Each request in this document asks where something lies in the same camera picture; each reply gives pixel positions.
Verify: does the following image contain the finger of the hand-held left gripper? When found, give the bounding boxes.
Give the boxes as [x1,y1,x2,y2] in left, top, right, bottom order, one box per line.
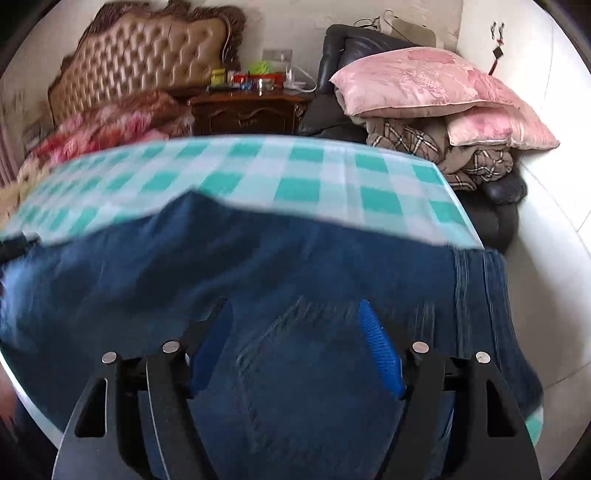
[0,233,40,267]

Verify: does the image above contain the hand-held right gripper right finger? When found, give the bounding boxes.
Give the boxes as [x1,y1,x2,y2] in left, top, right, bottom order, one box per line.
[358,299,542,480]

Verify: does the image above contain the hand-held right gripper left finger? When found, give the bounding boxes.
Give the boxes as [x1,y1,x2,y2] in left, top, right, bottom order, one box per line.
[52,298,234,480]

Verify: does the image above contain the blue denim pants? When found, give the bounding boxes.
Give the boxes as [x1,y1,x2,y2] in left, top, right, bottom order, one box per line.
[0,189,546,480]

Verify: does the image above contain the beige floral bedsheet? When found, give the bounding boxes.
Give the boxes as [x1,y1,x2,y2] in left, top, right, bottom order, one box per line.
[0,159,49,222]

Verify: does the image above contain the pink curtain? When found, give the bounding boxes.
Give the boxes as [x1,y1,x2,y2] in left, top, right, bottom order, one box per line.
[0,117,20,186]

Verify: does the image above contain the red floral blanket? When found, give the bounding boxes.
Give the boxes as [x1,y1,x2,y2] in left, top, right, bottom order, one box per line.
[25,89,197,162]

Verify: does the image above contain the green white checkered tablecloth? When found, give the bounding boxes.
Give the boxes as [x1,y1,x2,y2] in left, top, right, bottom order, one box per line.
[0,136,546,446]

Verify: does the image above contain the brown plaid blanket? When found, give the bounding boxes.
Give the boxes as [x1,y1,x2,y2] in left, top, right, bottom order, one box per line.
[365,115,515,191]

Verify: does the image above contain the tufted leather bed headboard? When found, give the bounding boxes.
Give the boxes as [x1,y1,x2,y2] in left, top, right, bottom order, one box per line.
[47,0,247,129]

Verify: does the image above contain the dark wooden nightstand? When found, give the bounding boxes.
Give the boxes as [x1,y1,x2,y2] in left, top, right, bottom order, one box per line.
[187,87,315,137]

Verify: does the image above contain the small pink pillow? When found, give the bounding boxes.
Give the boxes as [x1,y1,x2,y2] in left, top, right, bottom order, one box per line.
[445,108,561,151]

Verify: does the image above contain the large pink pillow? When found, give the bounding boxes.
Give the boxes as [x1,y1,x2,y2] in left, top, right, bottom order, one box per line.
[329,46,539,119]

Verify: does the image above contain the black leather armchair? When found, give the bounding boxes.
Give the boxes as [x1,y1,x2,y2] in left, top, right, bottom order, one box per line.
[298,24,529,254]

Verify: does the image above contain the grey board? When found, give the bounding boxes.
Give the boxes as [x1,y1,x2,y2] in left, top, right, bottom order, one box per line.
[390,11,437,47]

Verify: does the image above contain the white cable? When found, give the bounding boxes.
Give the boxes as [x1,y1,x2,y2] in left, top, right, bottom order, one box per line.
[288,65,319,93]

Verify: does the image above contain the white wall socket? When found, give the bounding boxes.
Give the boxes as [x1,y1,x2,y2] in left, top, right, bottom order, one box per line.
[263,48,294,70]

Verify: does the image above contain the red hanging wall ornament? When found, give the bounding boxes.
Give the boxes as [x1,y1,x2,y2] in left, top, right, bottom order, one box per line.
[487,21,507,75]

